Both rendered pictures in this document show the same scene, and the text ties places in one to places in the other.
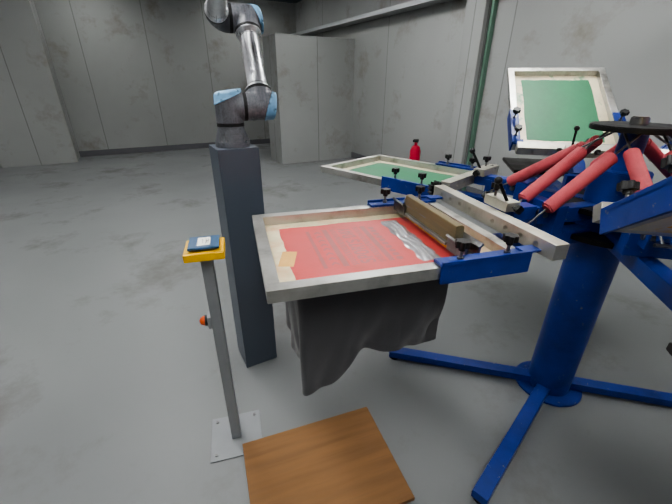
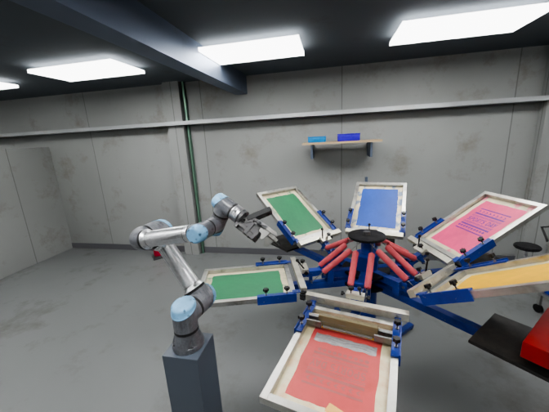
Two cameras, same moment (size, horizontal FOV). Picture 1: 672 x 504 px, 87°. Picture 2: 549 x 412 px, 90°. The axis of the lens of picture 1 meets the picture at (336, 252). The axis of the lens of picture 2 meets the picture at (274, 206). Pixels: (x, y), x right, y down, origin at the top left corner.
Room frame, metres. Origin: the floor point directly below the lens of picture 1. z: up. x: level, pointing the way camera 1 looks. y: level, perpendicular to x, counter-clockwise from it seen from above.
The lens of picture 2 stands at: (0.52, 1.03, 2.16)
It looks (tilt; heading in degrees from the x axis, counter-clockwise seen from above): 14 degrees down; 312
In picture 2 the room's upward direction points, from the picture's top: 3 degrees counter-clockwise
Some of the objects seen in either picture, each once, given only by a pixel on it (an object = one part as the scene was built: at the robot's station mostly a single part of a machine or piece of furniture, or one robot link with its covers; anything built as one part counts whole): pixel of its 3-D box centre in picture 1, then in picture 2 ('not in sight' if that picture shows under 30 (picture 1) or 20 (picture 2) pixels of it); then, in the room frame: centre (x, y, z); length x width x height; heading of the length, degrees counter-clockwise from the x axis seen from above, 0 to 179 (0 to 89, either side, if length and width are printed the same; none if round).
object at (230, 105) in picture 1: (230, 105); (185, 313); (1.64, 0.46, 1.37); 0.13 x 0.12 x 0.14; 110
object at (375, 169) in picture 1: (422, 161); (262, 272); (2.05, -0.49, 1.05); 1.08 x 0.61 x 0.23; 46
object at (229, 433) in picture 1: (223, 353); not in sight; (1.09, 0.45, 0.48); 0.22 x 0.22 x 0.96; 16
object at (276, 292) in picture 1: (372, 237); (339, 357); (1.13, -0.13, 0.97); 0.79 x 0.58 x 0.04; 106
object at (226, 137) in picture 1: (231, 134); (187, 335); (1.64, 0.47, 1.25); 0.15 x 0.15 x 0.10
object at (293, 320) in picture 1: (292, 306); not in sight; (1.05, 0.15, 0.74); 0.45 x 0.03 x 0.43; 16
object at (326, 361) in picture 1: (376, 330); not in sight; (0.92, -0.13, 0.74); 0.46 x 0.04 x 0.42; 106
